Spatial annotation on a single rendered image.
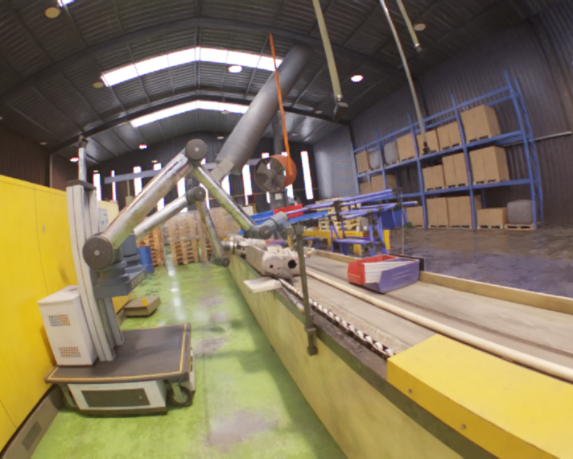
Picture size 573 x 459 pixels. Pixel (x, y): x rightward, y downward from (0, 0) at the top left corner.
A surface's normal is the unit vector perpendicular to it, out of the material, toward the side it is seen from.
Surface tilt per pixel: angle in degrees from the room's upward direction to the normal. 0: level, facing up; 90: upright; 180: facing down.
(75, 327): 90
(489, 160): 90
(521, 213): 93
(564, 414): 0
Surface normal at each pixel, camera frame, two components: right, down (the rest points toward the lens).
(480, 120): -0.95, 0.13
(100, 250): 0.47, -0.01
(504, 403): -0.12, -0.99
